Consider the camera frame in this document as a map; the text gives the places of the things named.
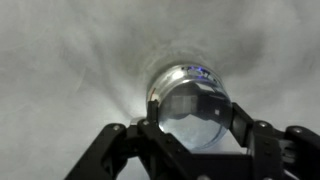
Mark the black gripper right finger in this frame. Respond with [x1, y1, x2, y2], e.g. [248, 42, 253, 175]
[230, 102, 320, 180]

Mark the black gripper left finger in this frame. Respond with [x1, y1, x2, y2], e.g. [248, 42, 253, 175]
[64, 99, 201, 180]

